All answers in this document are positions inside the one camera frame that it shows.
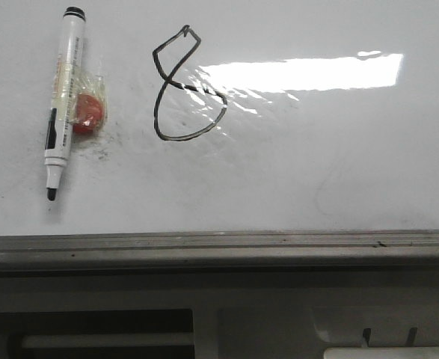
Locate red round magnet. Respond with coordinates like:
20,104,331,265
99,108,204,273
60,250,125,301
73,93,104,135

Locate white black whiteboard marker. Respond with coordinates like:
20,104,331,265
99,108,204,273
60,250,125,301
44,7,86,201

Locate white whiteboard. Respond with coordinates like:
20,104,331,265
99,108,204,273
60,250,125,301
0,1,439,236

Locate grey aluminium whiteboard frame rail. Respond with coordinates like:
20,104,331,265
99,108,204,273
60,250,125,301
0,230,439,275

